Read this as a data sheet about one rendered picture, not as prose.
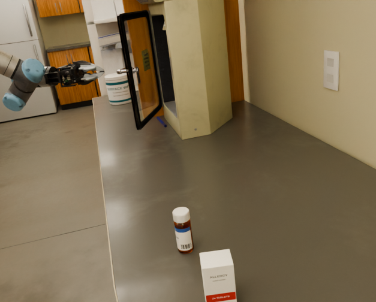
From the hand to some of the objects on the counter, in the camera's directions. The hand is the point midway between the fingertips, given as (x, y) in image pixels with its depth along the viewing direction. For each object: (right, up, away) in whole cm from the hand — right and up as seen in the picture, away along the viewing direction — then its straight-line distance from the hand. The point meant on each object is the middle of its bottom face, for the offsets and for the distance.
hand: (101, 71), depth 139 cm
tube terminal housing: (+38, -18, +13) cm, 44 cm away
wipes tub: (-4, -3, +64) cm, 64 cm away
